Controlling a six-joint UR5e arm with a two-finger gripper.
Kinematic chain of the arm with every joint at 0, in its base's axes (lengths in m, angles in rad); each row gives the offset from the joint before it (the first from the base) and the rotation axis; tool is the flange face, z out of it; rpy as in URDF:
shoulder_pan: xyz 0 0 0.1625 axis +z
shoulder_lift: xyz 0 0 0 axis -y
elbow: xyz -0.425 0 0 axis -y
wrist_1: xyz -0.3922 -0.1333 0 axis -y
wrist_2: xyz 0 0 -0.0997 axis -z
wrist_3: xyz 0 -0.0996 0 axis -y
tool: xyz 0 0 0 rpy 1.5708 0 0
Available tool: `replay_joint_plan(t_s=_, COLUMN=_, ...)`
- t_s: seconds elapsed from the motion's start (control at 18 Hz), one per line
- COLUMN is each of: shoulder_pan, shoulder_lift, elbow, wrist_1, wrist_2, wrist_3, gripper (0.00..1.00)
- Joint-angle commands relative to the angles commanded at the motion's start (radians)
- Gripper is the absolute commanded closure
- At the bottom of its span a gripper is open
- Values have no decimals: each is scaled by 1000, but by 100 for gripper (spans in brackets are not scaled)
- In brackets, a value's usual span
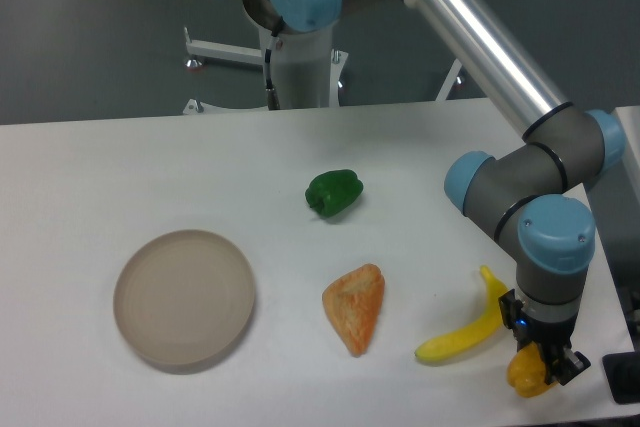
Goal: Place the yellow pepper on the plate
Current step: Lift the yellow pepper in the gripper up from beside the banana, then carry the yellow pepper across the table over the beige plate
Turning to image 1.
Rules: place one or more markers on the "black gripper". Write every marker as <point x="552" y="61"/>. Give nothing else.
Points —
<point x="551" y="328"/>

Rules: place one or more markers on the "yellow toy pepper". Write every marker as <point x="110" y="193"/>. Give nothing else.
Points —
<point x="526" y="373"/>

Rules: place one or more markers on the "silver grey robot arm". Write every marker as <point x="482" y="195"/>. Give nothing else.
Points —
<point x="520" y="200"/>

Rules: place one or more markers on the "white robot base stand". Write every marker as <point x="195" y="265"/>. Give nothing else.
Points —
<point x="321" y="69"/>

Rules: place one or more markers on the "green toy pepper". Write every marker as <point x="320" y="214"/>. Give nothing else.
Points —
<point x="329" y="193"/>

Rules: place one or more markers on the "beige round plate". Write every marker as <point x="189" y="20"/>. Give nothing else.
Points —
<point x="184" y="300"/>

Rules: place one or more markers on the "black box at table edge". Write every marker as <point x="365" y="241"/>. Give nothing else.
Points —
<point x="622" y="373"/>

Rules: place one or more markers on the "yellow toy banana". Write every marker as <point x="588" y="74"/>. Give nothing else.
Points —
<point x="457" y="342"/>

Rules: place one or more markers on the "orange toy bread slice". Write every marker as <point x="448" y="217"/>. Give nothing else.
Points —
<point x="352" y="304"/>

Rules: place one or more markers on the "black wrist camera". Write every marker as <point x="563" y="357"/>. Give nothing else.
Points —
<point x="510" y="307"/>

